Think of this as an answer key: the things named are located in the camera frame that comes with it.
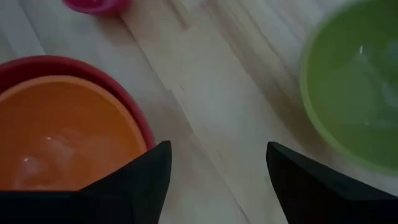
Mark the nested rainbow bowls stack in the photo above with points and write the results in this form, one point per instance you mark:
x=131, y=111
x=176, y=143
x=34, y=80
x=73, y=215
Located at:
x=77, y=67

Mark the orange plastic bowl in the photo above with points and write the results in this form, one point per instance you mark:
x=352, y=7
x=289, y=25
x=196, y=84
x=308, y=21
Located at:
x=62, y=124

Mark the green plastic bowl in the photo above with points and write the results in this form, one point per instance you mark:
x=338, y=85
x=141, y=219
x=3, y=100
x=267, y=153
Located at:
x=348, y=93

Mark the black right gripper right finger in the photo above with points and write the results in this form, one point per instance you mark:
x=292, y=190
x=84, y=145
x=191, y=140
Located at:
x=311, y=196

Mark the magenta plastic bowl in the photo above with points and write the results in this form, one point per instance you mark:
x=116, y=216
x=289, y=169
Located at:
x=99, y=7

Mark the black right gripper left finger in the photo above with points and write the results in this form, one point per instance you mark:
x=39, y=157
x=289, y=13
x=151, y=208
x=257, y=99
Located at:
x=133, y=193

